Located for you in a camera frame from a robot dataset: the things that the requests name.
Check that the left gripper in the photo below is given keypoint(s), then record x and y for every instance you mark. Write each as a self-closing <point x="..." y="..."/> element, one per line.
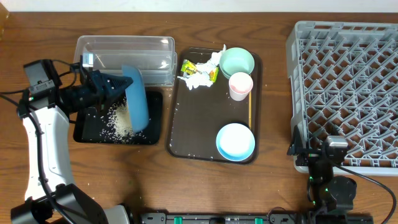
<point x="96" y="93"/>

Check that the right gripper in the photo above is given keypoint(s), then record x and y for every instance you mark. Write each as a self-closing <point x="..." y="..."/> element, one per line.
<point x="310" y="154"/>

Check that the dark blue plate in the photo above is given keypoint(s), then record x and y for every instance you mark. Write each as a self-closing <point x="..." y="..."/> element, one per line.
<point x="136" y="99"/>

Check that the white rice pile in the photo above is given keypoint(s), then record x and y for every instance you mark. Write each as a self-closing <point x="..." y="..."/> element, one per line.
<point x="118" y="127"/>

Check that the yellow green snack wrapper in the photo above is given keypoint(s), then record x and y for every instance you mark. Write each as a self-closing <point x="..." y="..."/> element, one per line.
<point x="203" y="68"/>

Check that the white tissue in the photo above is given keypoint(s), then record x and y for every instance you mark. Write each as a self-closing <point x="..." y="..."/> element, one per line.
<point x="196" y="80"/>

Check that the mint green bowl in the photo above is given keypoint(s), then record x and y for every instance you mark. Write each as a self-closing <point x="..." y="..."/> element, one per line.
<point x="236" y="60"/>

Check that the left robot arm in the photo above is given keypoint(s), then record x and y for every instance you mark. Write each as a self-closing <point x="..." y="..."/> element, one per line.
<point x="44" y="110"/>

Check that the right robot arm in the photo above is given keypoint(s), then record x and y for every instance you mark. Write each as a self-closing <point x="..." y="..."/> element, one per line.
<point x="332" y="195"/>

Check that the grey dishwasher rack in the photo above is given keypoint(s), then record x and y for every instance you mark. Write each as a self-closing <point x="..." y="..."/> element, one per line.
<point x="343" y="77"/>

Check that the black tray bin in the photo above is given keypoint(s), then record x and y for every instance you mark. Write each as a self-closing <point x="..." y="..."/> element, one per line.
<point x="89" y="123"/>

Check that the clear plastic bin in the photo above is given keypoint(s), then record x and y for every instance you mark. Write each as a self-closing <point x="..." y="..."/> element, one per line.
<point x="154" y="56"/>

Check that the light blue bowl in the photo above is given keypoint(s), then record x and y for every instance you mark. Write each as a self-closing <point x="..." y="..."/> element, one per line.
<point x="235" y="142"/>

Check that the wooden chopstick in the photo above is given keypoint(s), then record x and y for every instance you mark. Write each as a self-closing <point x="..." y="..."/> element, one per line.
<point x="250" y="110"/>

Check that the pink cup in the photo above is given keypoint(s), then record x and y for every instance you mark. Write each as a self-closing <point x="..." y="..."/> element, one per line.
<point x="240" y="85"/>

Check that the brown serving tray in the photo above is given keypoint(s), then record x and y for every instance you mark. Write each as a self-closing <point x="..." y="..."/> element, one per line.
<point x="197" y="115"/>

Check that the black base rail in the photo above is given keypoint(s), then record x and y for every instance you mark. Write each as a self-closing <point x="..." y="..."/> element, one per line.
<point x="272" y="218"/>

